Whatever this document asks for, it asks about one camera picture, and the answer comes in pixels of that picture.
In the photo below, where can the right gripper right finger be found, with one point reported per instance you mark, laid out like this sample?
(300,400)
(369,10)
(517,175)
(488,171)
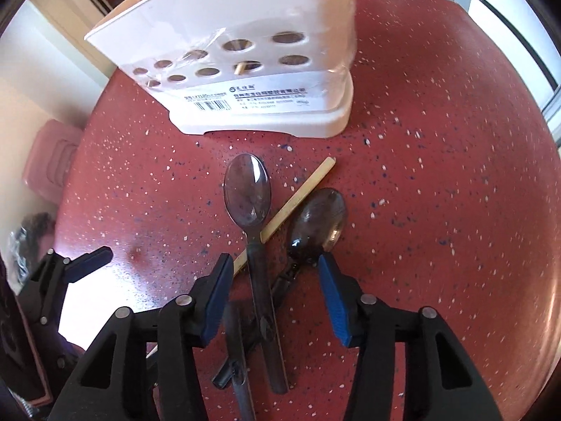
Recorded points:
(441,380)

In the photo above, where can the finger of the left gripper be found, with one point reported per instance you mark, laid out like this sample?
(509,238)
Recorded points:
(87,264)

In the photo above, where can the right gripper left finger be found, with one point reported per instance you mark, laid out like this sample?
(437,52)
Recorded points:
(141,366)

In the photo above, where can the dark translucent spoon black handle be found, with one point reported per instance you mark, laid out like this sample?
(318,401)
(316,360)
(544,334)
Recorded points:
(314,231)

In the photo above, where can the plain bamboo chopstick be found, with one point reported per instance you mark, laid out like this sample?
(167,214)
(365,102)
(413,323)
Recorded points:
(289,210)

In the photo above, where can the pink plastic stool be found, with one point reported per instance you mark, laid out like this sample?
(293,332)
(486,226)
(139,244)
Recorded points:
(51,156)

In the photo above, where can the white plastic utensil holder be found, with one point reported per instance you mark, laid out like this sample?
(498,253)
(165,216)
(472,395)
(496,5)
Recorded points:
(261,65)

